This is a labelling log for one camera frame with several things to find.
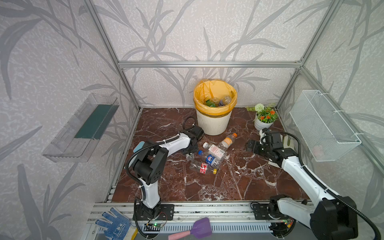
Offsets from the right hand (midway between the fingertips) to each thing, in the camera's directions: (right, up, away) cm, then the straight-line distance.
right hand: (251, 141), depth 86 cm
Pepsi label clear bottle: (-23, -11, +1) cm, 26 cm away
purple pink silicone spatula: (-29, -38, -17) cm, 51 cm away
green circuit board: (-51, -39, -15) cm, 66 cm away
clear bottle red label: (-29, -14, -2) cm, 32 cm away
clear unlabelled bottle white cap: (-19, +27, +18) cm, 38 cm away
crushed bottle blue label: (-14, +25, +8) cm, 29 cm away
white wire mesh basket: (+25, +6, -22) cm, 34 cm away
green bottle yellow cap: (-24, +24, +15) cm, 37 cm away
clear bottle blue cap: (-36, -9, +1) cm, 37 cm away
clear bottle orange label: (-12, -2, +10) cm, 16 cm away
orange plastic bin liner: (-27, +33, +13) cm, 45 cm away
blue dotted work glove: (-71, -38, -16) cm, 81 cm away
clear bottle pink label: (-21, -6, +5) cm, 22 cm away
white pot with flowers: (+12, +14, +10) cm, 21 cm away
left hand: (-35, -4, +9) cm, 36 cm away
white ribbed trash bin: (-22, +9, +9) cm, 25 cm away
